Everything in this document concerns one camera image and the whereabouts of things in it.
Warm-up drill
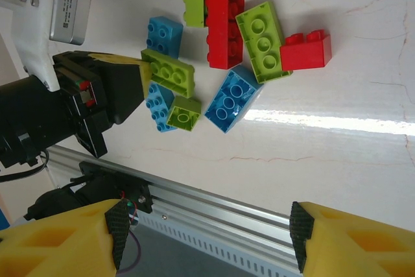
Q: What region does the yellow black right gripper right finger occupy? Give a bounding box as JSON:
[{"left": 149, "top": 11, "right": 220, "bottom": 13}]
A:
[{"left": 289, "top": 201, "right": 415, "bottom": 277}]

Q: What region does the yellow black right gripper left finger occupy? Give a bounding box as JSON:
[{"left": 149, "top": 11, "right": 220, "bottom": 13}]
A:
[{"left": 0, "top": 198, "right": 130, "bottom": 277}]

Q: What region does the blue lego brick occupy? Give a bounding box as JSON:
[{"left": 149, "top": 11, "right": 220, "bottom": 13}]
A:
[
  {"left": 204, "top": 65, "right": 265, "bottom": 134},
  {"left": 145, "top": 82, "right": 178, "bottom": 134},
  {"left": 145, "top": 16, "right": 184, "bottom": 60}
]

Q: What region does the red lego brick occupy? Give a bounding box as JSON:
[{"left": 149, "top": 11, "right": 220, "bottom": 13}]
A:
[
  {"left": 206, "top": 0, "right": 246, "bottom": 70},
  {"left": 279, "top": 29, "right": 333, "bottom": 72}
]

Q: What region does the small green lego brick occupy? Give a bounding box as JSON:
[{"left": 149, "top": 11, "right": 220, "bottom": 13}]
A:
[{"left": 165, "top": 95, "right": 202, "bottom": 132}]

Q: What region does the thin black left camera cable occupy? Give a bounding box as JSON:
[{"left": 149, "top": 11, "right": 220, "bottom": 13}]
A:
[{"left": 0, "top": 149, "right": 50, "bottom": 184}]

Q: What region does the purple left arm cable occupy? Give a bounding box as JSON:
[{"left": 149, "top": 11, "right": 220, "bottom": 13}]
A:
[{"left": 116, "top": 233, "right": 143, "bottom": 273}]

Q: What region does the grey left wrist camera with mount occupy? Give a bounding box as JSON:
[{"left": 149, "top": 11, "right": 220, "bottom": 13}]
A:
[{"left": 0, "top": 0, "right": 92, "bottom": 93}]

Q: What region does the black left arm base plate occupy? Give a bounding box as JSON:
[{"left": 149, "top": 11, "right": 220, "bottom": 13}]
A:
[{"left": 79, "top": 160, "right": 154, "bottom": 215}]

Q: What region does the aluminium front rail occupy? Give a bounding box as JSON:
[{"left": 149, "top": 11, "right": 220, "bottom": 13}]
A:
[{"left": 47, "top": 145, "right": 294, "bottom": 258}]

